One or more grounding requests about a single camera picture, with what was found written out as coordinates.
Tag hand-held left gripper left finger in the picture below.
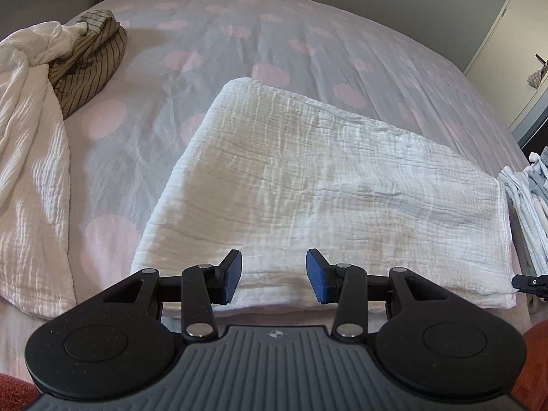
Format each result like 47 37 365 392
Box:
103 249 243 342

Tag olive striped garment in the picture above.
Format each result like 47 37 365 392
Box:
46 9 129 120

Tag small patterned pouch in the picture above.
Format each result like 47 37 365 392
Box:
526 53 548 90

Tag white muslin garment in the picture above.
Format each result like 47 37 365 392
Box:
130 78 518 310
0 21 89 308

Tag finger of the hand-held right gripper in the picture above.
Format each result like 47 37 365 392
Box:
511 274 548 301

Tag white wardrobe door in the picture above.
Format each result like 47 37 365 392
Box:
464 0 548 146

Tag stack of folded clothes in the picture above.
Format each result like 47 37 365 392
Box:
498 148 548 277

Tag bed with pink dotted sheet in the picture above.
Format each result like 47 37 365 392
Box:
0 0 536 375

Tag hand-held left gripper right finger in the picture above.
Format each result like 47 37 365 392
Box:
305 248 446 342

